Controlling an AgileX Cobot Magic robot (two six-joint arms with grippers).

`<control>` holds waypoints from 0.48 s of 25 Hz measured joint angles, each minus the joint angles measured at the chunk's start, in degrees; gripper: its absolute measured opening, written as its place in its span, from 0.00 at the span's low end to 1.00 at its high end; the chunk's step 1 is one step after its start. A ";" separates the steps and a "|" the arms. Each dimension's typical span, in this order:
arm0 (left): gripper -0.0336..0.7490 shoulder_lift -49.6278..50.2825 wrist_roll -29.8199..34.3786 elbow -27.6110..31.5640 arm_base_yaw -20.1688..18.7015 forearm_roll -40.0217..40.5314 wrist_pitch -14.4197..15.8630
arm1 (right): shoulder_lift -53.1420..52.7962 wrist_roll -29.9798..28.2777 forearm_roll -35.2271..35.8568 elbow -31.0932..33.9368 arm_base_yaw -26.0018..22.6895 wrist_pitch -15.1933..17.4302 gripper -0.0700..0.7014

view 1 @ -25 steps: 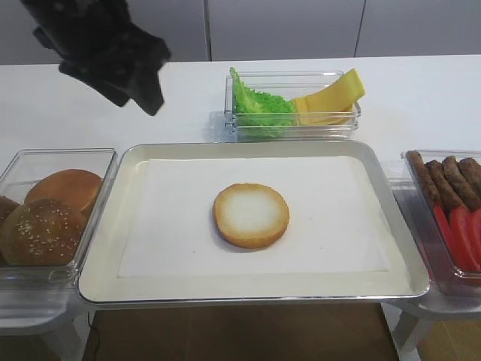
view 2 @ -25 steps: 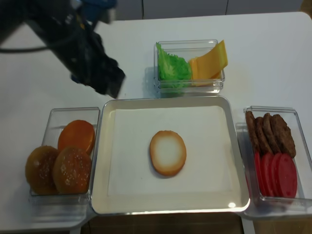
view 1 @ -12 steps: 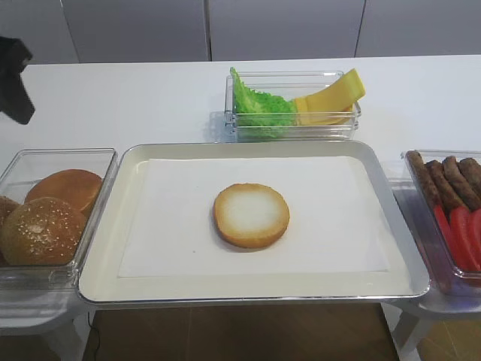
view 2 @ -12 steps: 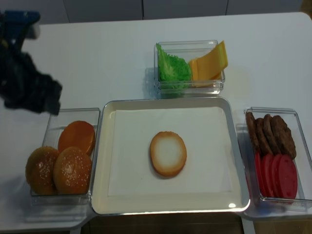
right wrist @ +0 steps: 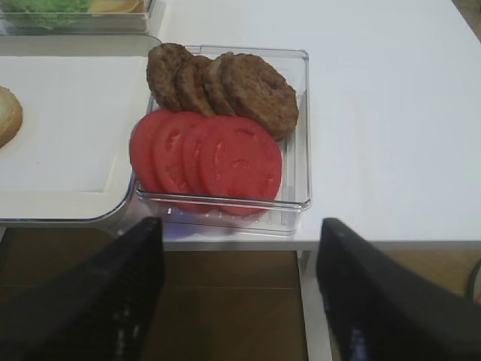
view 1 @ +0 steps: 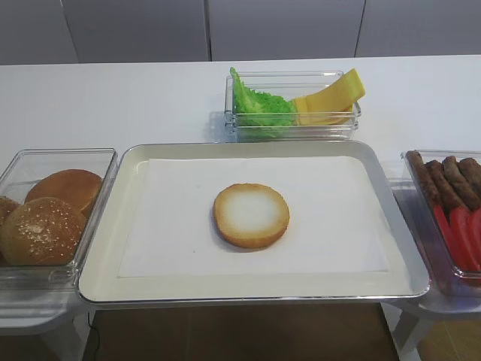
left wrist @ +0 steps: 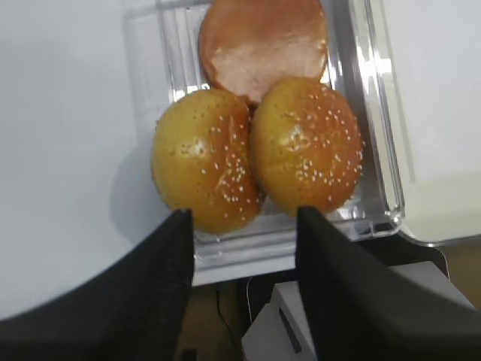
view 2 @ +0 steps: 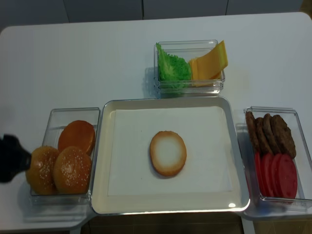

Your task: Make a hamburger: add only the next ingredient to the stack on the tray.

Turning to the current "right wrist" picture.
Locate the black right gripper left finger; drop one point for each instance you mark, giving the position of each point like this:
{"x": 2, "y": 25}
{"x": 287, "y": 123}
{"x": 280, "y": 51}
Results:
{"x": 100, "y": 310}

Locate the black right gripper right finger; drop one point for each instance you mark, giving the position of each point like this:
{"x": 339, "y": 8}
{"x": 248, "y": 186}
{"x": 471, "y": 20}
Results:
{"x": 379, "y": 310}

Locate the brown bun bottom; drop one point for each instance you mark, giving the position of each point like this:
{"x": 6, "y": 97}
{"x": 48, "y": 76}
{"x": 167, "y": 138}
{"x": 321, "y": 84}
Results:
{"x": 11, "y": 116}

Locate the clear lettuce cheese container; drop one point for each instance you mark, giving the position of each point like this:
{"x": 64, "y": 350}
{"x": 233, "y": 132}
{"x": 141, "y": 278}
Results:
{"x": 146, "y": 22}

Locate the green lettuce leaf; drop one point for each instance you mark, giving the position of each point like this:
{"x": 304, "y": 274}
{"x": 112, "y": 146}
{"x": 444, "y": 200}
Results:
{"x": 44, "y": 14}

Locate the silver metal baking tray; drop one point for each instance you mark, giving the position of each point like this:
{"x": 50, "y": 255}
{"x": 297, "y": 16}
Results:
{"x": 75, "y": 206}

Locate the red tomato slice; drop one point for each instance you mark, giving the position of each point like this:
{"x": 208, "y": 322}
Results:
{"x": 167, "y": 153}
{"x": 240, "y": 159}
{"x": 141, "y": 145}
{"x": 191, "y": 156}

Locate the leftmost red tomato slice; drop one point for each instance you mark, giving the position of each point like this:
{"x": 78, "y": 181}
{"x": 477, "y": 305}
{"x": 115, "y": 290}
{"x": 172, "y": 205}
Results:
{"x": 141, "y": 145}

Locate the rightmost red tomato slice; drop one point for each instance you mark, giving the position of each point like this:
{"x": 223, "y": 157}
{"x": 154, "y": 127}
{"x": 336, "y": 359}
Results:
{"x": 240, "y": 159}

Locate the clear patty tomato container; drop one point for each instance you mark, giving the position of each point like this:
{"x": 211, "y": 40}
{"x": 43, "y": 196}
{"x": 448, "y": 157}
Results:
{"x": 280, "y": 216}

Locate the white parchment paper sheet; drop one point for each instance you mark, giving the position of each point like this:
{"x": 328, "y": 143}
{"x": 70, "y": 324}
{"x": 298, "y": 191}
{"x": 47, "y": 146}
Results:
{"x": 75, "y": 112}

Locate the rightmost brown meat patty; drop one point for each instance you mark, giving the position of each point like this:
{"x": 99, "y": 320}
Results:
{"x": 256, "y": 90}

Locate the brown meat patty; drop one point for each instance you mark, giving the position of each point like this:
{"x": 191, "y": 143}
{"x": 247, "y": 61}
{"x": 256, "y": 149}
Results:
{"x": 189, "y": 85}
{"x": 164, "y": 61}
{"x": 256, "y": 90}
{"x": 212, "y": 82}

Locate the leftmost brown meat patty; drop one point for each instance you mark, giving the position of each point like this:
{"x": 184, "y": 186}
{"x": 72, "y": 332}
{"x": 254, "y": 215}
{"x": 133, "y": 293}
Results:
{"x": 164, "y": 61}

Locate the yellow cheese slices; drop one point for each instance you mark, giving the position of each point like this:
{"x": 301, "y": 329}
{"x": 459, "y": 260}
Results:
{"x": 116, "y": 6}

